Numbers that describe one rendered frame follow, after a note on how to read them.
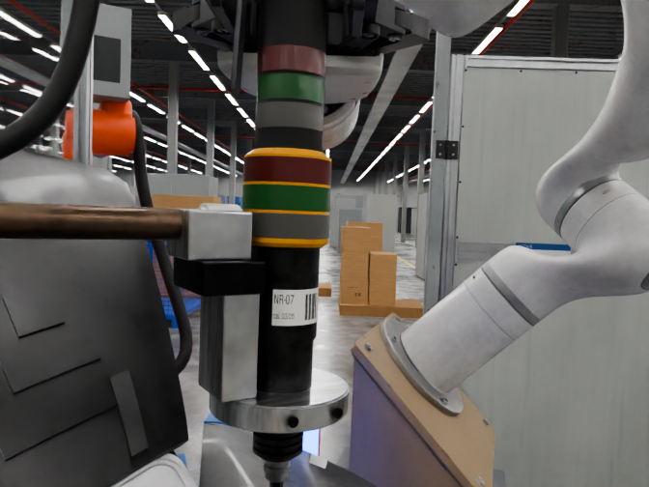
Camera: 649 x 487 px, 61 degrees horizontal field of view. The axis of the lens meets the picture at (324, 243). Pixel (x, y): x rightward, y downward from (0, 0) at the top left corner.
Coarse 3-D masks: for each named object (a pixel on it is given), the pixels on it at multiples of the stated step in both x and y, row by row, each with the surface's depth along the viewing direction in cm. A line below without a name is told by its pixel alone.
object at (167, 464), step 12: (168, 456) 25; (144, 468) 24; (156, 468) 24; (168, 468) 24; (180, 468) 24; (132, 480) 24; (144, 480) 24; (156, 480) 24; (168, 480) 24; (180, 480) 24; (192, 480) 24
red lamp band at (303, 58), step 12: (264, 48) 26; (276, 48) 26; (288, 48) 25; (300, 48) 26; (312, 48) 26; (264, 60) 26; (276, 60) 26; (288, 60) 25; (300, 60) 26; (312, 60) 26; (324, 60) 27; (312, 72) 26; (324, 72) 27
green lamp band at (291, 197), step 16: (256, 192) 26; (272, 192) 25; (288, 192) 25; (304, 192) 25; (320, 192) 26; (256, 208) 26; (272, 208) 25; (288, 208) 25; (304, 208) 26; (320, 208) 26
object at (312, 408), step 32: (192, 224) 23; (224, 224) 24; (192, 256) 23; (224, 256) 24; (192, 288) 24; (224, 288) 24; (256, 288) 25; (224, 320) 24; (256, 320) 25; (224, 352) 25; (256, 352) 25; (224, 384) 25; (256, 384) 26; (320, 384) 28; (224, 416) 25; (256, 416) 25; (288, 416) 25; (320, 416) 25
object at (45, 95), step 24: (96, 0) 22; (72, 24) 21; (72, 48) 21; (72, 72) 21; (48, 96) 21; (72, 96) 22; (24, 120) 21; (48, 120) 21; (0, 144) 20; (24, 144) 21
